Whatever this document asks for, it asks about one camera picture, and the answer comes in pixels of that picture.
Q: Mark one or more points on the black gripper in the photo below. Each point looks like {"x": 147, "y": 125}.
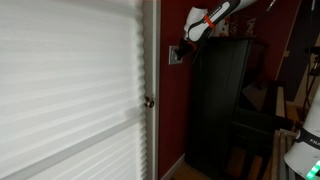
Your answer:
{"x": 188, "y": 46}

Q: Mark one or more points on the grey wall switch plate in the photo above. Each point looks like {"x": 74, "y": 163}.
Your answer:
{"x": 172, "y": 57}

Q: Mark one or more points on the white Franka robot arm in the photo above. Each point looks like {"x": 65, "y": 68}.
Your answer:
{"x": 310, "y": 136}

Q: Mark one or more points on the brass door knob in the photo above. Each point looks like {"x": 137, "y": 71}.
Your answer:
{"x": 149, "y": 102}

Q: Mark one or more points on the tall black cabinet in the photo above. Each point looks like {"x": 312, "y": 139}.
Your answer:
{"x": 216, "y": 110}

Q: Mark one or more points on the floral red white picture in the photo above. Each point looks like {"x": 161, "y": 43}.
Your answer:
{"x": 246, "y": 26}

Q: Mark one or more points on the low dark wooden table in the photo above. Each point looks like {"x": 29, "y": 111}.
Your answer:
{"x": 260, "y": 116}

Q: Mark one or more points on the white baseboard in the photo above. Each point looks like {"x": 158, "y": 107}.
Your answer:
{"x": 173, "y": 166}

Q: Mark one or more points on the white pleated window blind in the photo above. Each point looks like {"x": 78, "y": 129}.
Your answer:
{"x": 66, "y": 90}

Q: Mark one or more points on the dark tall panel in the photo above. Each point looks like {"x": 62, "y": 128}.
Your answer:
{"x": 300, "y": 50}

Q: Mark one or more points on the black stand with equipment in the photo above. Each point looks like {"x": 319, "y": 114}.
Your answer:
{"x": 315, "y": 63}

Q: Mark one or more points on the white door frame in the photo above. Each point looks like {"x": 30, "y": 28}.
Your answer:
{"x": 152, "y": 50}

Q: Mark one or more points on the light wooden slat frame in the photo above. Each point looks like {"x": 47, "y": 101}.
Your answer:
{"x": 281, "y": 153}

